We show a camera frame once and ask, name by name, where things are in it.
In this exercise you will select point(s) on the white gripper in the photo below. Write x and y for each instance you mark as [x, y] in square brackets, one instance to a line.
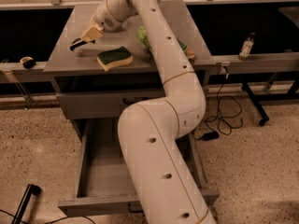
[104, 19]

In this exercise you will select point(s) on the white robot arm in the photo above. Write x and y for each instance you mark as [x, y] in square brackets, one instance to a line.
[148, 130]

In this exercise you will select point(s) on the grey drawer cabinet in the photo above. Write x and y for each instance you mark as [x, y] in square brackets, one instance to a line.
[126, 37]

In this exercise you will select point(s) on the grey upper drawer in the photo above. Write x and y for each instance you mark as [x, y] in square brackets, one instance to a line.
[101, 104]

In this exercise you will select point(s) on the grey open middle drawer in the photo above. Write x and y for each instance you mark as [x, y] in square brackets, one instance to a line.
[103, 185]

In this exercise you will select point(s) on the green yellow sponge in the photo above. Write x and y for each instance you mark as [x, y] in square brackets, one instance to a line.
[114, 58]

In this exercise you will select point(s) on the green chip bag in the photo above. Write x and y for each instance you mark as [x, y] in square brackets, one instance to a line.
[141, 35]

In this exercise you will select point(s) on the small clear bottle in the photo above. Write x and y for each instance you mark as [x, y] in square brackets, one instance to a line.
[246, 47]

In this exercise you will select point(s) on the black power adapter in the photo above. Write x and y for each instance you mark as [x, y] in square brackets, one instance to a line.
[210, 136]

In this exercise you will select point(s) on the black stand leg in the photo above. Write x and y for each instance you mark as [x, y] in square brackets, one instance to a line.
[30, 190]

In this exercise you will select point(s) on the black caster leg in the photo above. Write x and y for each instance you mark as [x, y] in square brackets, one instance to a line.
[254, 99]

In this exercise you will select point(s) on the grey side rail bench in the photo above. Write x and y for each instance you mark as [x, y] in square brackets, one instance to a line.
[79, 66]

